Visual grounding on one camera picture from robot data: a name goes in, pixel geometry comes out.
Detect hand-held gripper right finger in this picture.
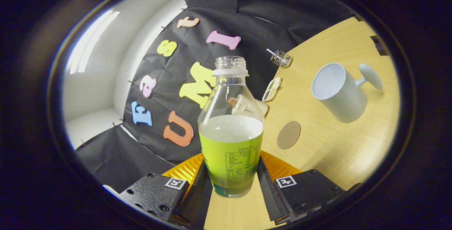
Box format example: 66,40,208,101
257,151,348,225

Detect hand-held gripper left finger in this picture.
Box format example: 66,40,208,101
119,152,212,229

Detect clear juice bottle green label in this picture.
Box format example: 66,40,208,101
197,56,265,199

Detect round brown coaster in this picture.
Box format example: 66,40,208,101
276,121,301,150

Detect white cup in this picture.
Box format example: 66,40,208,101
311,63,383,123

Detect wooden table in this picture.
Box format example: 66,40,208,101
203,16,401,230

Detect white toaster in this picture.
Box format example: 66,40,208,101
228,94,269,117

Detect white divided dish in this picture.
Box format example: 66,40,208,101
262,77,282,102

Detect black table edge clamp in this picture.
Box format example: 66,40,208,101
370,35,389,56

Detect long ceiling light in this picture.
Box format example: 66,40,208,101
67,10,120,74

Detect wire mesh holder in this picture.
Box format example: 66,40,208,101
270,49,293,68

